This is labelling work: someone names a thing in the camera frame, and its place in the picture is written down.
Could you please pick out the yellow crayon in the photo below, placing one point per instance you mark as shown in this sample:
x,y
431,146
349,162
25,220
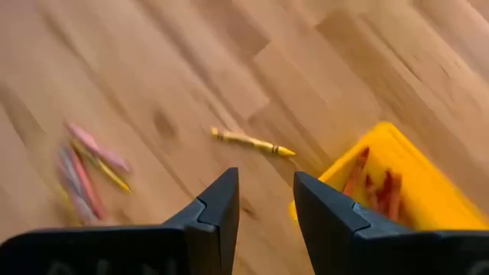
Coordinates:
x,y
109,173
65,202
252,142

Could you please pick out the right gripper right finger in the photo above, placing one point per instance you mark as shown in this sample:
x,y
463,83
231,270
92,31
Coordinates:
x,y
328,237

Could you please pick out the yellow plastic basket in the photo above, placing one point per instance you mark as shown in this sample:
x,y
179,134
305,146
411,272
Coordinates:
x,y
431,183

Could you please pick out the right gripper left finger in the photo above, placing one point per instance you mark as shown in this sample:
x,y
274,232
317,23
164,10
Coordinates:
x,y
214,229

